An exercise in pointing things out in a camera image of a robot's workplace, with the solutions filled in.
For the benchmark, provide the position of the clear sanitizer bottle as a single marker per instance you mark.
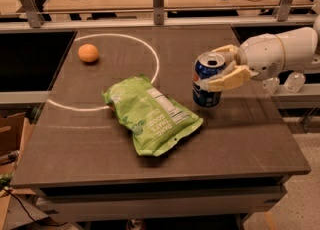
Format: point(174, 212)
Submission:
point(271, 85)
point(294, 82)

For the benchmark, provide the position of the cardboard box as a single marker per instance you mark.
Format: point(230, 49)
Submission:
point(15, 131)

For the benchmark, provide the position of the clear sanitizer bottle right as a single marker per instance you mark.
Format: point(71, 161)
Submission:
point(294, 82)

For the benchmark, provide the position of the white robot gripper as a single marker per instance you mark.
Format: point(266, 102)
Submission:
point(263, 56)

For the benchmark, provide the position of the left metal divider bracket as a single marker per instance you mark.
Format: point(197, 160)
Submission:
point(34, 17)

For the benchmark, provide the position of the orange fruit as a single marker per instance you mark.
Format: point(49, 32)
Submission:
point(88, 53)

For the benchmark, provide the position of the blue pepsi can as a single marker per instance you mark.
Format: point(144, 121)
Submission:
point(207, 65)

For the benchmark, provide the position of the middle metal divider bracket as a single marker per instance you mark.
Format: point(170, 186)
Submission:
point(158, 12)

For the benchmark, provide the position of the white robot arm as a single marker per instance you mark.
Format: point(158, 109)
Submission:
point(301, 47)

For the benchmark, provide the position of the green rice chip bag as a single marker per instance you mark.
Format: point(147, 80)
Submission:
point(157, 123)

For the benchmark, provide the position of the clear sanitizer bottle left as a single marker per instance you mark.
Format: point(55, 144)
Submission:
point(271, 85)

